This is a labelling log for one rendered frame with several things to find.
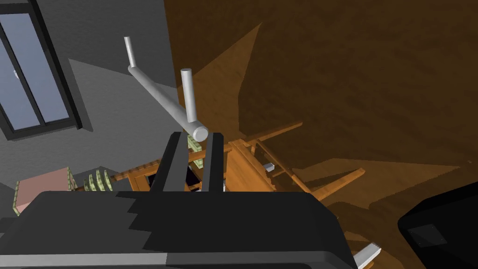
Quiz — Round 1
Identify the wooden table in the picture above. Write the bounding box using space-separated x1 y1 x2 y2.
111 121 366 203

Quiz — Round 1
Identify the black framed window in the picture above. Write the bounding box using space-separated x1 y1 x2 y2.
0 0 83 141

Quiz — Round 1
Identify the pink green-edged box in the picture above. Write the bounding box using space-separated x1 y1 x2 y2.
13 166 78 217

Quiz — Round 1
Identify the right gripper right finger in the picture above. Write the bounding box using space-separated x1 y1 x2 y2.
201 133 225 192

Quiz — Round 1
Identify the black block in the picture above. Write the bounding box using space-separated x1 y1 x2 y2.
397 181 478 269

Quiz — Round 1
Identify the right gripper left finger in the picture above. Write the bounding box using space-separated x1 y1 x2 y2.
150 132 189 192

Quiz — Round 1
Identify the grey bar handle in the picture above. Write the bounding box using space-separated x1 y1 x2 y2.
123 36 210 143

